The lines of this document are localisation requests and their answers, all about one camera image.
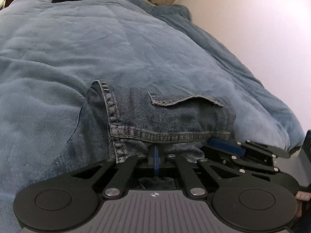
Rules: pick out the denim shorts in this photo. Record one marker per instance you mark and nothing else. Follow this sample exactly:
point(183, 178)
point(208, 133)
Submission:
point(170, 121)

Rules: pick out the blue fleece blanket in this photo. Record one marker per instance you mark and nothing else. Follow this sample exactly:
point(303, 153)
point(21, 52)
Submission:
point(109, 48)

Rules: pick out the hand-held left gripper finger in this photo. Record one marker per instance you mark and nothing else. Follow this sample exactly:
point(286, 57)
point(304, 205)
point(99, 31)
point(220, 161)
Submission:
point(153, 160)
point(158, 160)

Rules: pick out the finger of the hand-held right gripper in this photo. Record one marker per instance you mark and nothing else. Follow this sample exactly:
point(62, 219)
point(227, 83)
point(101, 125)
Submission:
point(233, 162)
point(226, 146)

